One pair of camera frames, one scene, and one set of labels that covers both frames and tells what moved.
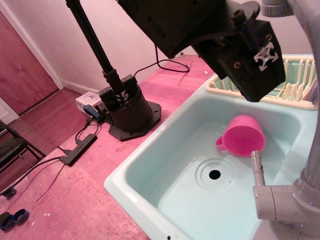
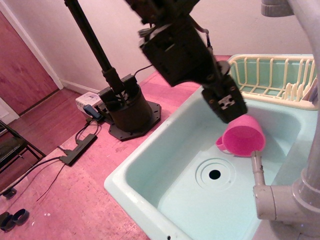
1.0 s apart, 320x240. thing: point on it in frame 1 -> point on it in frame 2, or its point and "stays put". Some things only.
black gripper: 231,52 -> 179,52
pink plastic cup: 242,135 stays put
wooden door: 24,80 stays put
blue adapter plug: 90,110 stays put
